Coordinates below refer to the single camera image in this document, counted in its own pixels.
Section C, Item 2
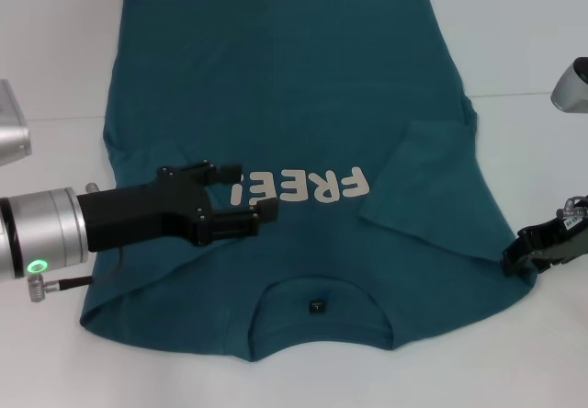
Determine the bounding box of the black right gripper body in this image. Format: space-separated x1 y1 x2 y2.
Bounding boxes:
527 195 588 272

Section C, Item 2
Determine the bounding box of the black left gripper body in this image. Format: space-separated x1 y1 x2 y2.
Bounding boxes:
76 161 220 253

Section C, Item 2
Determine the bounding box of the teal t-shirt with FREE print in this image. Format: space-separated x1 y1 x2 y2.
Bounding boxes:
78 0 539 363

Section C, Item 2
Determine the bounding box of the left arm cable with connector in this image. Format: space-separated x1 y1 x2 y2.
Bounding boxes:
26 246 125 303

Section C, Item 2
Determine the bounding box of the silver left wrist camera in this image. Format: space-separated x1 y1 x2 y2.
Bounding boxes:
0 78 33 168

